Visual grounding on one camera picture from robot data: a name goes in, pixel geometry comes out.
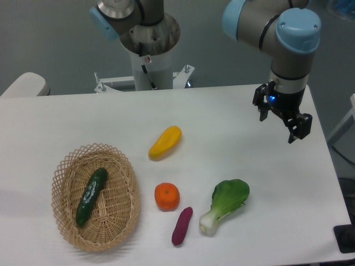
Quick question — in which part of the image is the green bok choy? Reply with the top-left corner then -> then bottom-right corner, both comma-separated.
199,179 -> 250,236

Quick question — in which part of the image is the white furniture leg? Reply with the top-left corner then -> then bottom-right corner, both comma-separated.
326,94 -> 354,147

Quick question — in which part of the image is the orange tangerine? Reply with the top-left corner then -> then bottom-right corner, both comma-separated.
154,182 -> 180,211

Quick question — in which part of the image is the black cable on pedestal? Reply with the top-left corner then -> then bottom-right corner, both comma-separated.
138,41 -> 158,91

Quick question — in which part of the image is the yellow mango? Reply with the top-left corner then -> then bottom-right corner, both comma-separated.
148,125 -> 182,160

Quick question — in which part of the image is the green cucumber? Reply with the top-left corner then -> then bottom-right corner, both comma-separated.
75,167 -> 108,227

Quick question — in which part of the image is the purple sweet potato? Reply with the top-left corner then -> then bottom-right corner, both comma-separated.
171,207 -> 193,246

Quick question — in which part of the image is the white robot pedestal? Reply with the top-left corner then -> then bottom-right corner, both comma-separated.
119,16 -> 181,91

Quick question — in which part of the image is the black device at edge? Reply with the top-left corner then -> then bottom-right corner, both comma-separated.
333,224 -> 354,254

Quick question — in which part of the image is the white chair back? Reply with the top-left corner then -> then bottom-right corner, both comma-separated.
1,72 -> 50,98

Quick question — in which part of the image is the woven wicker basket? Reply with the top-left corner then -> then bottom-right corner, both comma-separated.
52,143 -> 140,252

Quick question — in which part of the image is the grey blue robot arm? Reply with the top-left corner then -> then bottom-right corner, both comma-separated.
90,1 -> 321,142

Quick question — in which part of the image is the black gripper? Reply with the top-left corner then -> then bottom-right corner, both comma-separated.
252,81 -> 313,144

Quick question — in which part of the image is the white metal base frame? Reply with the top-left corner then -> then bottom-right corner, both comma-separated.
94,64 -> 195,94

